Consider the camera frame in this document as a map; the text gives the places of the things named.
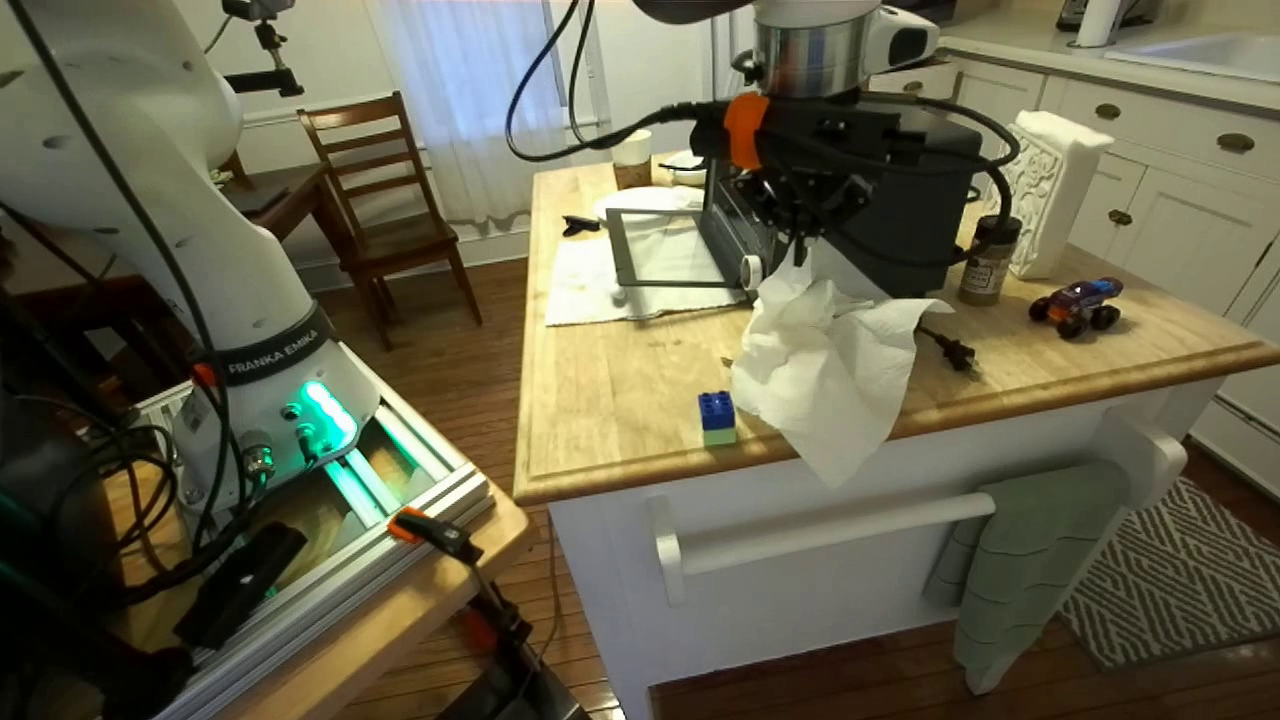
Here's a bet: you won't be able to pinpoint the white curtain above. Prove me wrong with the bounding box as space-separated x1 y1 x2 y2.
366 0 593 231

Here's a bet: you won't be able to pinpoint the white base cabinets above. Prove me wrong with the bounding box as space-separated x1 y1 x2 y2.
866 51 1280 504

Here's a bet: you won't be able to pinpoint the wooden chair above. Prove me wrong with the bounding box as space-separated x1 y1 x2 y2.
294 89 484 351

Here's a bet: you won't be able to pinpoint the patterned grey rug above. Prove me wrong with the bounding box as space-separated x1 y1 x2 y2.
1056 472 1280 670

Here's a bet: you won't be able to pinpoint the blue and green block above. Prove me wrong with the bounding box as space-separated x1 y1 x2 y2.
698 389 739 451

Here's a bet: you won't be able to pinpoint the white kitchen island base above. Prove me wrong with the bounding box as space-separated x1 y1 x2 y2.
543 382 1192 720

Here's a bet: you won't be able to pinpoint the black cable bundle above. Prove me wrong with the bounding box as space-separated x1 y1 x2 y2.
26 395 259 594

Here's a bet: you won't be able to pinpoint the green hanging towel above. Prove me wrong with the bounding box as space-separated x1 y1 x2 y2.
922 455 1136 695

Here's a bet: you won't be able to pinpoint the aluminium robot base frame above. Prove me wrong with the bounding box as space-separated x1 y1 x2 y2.
132 382 495 720

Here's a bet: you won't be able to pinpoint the spice jar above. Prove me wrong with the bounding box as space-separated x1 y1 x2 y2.
957 212 1025 307

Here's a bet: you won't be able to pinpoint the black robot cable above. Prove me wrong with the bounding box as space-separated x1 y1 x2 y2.
502 0 735 167

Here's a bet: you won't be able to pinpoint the black toaster oven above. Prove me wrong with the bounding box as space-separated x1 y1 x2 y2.
694 95 991 303

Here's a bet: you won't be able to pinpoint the toy monster truck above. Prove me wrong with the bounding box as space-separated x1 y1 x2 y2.
1025 270 1127 343

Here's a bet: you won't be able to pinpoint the dark wooden table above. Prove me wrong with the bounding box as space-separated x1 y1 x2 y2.
216 155 332 247

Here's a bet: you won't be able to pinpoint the white towel bar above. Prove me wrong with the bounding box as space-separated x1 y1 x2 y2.
648 487 1002 609

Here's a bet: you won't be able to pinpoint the orange gripper mount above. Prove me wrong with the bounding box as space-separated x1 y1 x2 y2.
725 90 775 176

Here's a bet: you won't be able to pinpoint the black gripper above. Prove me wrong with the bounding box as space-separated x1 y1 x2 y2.
765 95 888 269

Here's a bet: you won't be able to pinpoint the black camera stand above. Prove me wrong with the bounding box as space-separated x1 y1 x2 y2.
216 0 308 98

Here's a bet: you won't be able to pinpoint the orange and black clamp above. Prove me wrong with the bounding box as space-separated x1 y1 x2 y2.
387 504 593 720

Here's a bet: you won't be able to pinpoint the black control box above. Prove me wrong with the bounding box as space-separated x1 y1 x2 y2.
171 515 311 650

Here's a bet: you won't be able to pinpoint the white napkin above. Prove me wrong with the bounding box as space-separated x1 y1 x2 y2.
727 234 957 490

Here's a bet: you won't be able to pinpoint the wooden cart top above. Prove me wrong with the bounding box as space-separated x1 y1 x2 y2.
104 474 537 720

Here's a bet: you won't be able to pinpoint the black power plug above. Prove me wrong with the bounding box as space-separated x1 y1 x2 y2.
915 325 982 374

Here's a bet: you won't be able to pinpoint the white paper towel roll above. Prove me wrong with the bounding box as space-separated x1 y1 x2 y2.
1074 0 1127 51

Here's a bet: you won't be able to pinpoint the kitchen sink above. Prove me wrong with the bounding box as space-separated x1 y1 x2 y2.
1104 29 1280 89

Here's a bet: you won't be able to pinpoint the white stained mat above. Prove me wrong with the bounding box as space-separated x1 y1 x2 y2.
539 215 753 330

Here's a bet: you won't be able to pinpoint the white embossed box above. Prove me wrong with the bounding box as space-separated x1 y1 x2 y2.
1006 109 1116 284

